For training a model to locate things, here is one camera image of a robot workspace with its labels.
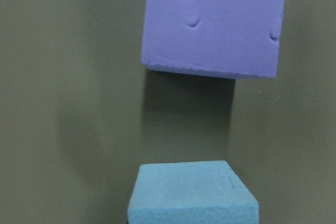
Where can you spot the purple foam block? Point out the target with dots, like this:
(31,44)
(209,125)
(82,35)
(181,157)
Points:
(217,38)

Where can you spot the light blue foam block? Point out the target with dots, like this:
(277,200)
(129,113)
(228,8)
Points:
(191,192)

